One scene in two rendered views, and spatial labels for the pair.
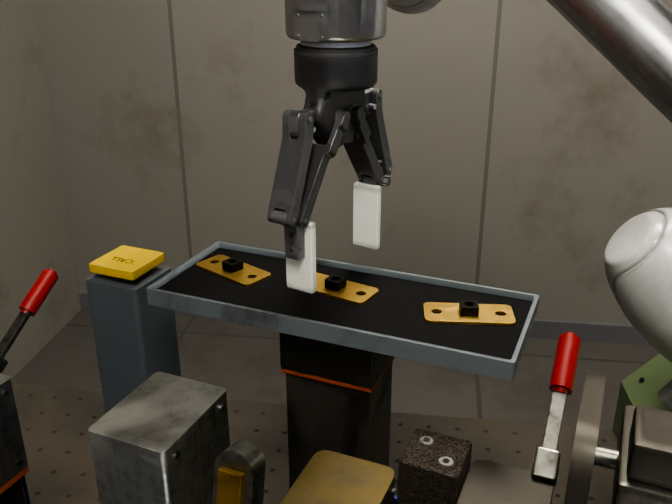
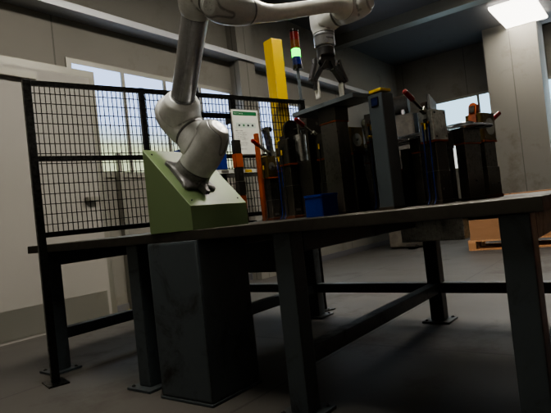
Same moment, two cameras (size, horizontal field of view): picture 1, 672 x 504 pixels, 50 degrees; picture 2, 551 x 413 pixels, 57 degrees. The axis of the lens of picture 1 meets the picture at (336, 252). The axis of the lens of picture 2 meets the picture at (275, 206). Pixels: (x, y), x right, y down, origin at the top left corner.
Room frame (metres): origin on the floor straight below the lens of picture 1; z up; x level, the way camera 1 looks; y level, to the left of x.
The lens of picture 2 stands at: (2.66, 0.79, 0.72)
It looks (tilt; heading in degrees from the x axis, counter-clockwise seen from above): 1 degrees up; 209
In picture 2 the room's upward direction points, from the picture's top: 6 degrees counter-clockwise
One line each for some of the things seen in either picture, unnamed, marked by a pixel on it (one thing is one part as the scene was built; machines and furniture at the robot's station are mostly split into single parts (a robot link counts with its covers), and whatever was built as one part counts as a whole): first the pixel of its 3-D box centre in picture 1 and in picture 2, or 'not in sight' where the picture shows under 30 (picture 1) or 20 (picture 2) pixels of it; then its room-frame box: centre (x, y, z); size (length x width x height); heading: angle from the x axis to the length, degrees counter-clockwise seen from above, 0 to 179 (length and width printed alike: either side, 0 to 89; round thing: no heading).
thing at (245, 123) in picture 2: not in sight; (245, 132); (-0.24, -0.99, 1.30); 0.23 x 0.02 x 0.31; 157
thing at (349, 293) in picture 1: (335, 283); not in sight; (0.67, 0.00, 1.17); 0.08 x 0.04 x 0.01; 58
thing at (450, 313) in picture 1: (468, 309); not in sight; (0.61, -0.13, 1.17); 0.08 x 0.04 x 0.01; 86
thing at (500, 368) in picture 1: (340, 299); (332, 106); (0.65, 0.00, 1.16); 0.37 x 0.14 x 0.02; 67
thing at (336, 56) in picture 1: (335, 94); (325, 58); (0.66, 0.00, 1.36); 0.08 x 0.07 x 0.09; 148
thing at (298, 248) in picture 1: (288, 235); not in sight; (0.60, 0.04, 1.25); 0.03 x 0.01 x 0.05; 148
